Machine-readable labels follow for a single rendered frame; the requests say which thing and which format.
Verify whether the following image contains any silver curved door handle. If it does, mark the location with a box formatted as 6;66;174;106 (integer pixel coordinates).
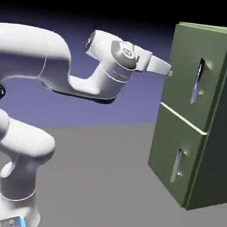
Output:
190;57;207;106
169;148;184;185

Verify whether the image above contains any green cabinet door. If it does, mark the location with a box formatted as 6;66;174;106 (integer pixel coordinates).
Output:
142;103;208;210
157;22;227;134

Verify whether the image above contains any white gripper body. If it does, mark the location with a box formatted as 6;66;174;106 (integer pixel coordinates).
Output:
146;54;173;77

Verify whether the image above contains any green cabinet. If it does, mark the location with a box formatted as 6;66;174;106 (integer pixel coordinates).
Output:
142;19;227;216

